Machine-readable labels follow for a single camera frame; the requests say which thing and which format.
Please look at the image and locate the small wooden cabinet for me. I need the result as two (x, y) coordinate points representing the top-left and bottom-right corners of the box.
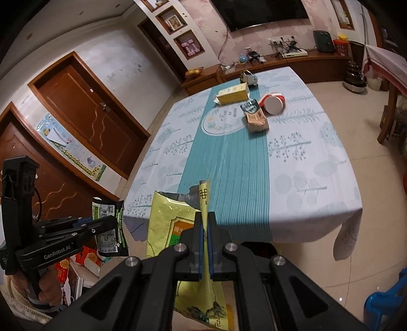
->
(182, 64), (223, 96)

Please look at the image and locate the blue plastic stool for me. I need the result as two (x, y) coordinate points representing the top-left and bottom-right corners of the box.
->
(364, 267), (407, 331)

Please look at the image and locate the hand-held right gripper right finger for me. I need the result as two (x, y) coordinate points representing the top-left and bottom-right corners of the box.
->
(207, 212), (366, 331)

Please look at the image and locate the black television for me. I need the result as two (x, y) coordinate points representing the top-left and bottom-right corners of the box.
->
(210, 0), (310, 32)

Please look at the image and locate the framed wall picture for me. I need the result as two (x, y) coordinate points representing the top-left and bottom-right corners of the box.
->
(331, 0), (356, 32)

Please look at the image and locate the yellow cardboard box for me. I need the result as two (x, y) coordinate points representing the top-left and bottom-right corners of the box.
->
(212, 83), (250, 105)

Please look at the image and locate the tree print tablecloth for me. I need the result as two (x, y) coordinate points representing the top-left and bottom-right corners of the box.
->
(122, 66), (364, 262)

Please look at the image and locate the dark green labelled packet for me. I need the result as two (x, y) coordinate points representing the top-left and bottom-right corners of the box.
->
(92, 197), (129, 258)

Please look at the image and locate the brown wooden door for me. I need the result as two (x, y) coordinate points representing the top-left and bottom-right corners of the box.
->
(28, 52), (151, 179)
(0, 102), (120, 223)

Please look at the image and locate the crumpled white carton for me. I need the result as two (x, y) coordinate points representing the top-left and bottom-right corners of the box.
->
(239, 71), (258, 86)

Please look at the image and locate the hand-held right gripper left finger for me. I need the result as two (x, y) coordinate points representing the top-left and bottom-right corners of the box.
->
(45, 212), (206, 331)

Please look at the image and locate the hanging cable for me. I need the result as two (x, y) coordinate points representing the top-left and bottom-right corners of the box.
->
(218, 25), (231, 64)

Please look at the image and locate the person's left forearm cream sleeve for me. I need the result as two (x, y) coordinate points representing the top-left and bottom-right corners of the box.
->
(3, 277), (64, 325)

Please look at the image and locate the black appliance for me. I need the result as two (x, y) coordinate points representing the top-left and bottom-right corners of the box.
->
(313, 30), (336, 53)

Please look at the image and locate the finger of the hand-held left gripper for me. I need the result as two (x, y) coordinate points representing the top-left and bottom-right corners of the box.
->
(38, 215), (117, 252)
(32, 216), (97, 238)

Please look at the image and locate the wall poster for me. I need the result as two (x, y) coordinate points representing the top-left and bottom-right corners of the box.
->
(34, 113), (107, 183)

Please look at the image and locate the dark green round-logo packet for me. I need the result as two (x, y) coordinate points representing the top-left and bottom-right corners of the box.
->
(240, 99), (263, 114)

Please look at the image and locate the wooden side table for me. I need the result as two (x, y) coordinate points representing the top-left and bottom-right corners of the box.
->
(377, 76), (407, 144)

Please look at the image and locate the black cable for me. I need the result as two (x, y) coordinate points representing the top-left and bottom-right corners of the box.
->
(32, 186), (44, 220)

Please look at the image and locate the red printed box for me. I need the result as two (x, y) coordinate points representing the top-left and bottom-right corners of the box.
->
(72, 246), (101, 271)

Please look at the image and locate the white and red cloth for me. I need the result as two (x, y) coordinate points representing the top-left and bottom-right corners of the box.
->
(362, 45), (407, 96)

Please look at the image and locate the wall niche with photo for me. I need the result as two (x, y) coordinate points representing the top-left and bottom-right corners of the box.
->
(156, 6), (188, 34)

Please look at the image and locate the long wooden cabinet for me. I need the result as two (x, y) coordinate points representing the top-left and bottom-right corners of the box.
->
(219, 49), (353, 85)

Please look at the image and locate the stack of metal pots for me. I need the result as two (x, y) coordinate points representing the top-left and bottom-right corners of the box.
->
(343, 59), (368, 94)

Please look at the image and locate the red and white paper cup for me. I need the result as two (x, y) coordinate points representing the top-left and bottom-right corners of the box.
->
(257, 92), (287, 115)

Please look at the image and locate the yellow-green foil packet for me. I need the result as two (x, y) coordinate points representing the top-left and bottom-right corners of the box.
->
(146, 180), (234, 331)

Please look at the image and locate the wall niche with pink items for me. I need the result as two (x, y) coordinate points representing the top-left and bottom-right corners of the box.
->
(173, 30), (206, 60)

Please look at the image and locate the orange plastic basket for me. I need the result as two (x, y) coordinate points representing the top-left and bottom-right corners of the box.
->
(333, 33), (350, 57)

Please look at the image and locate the person's left hand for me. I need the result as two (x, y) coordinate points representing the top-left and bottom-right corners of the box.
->
(39, 267), (64, 304)

